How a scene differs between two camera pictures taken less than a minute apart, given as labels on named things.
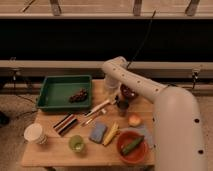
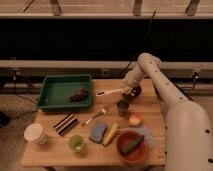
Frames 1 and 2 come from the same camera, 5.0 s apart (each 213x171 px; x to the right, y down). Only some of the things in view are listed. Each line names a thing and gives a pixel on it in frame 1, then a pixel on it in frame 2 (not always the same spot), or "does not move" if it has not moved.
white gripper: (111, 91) → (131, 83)
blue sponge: (98, 132) does not move
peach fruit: (134, 120) does not move
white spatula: (102, 105) → (103, 92)
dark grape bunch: (80, 97) does not move
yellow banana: (113, 132) does not move
